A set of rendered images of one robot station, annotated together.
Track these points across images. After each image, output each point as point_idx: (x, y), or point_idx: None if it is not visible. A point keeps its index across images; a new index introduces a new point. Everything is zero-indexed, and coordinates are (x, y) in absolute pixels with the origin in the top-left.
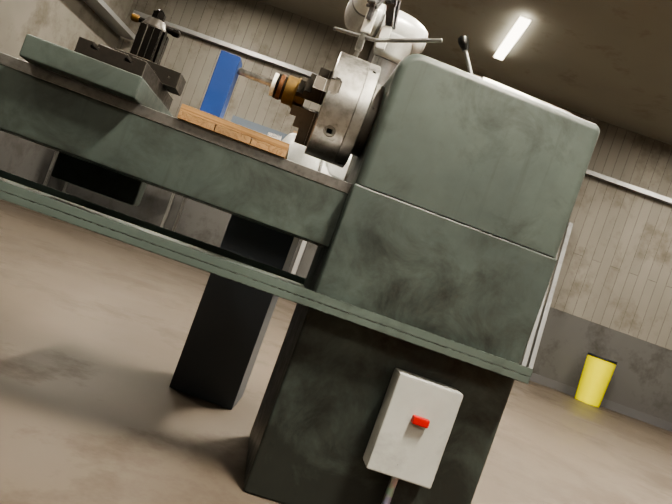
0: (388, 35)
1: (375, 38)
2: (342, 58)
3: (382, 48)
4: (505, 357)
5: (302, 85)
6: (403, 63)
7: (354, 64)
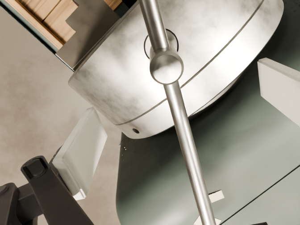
0: (291, 120)
1: (173, 116)
2: (81, 78)
3: (261, 91)
4: None
5: (75, 2)
6: (116, 209)
7: (102, 101)
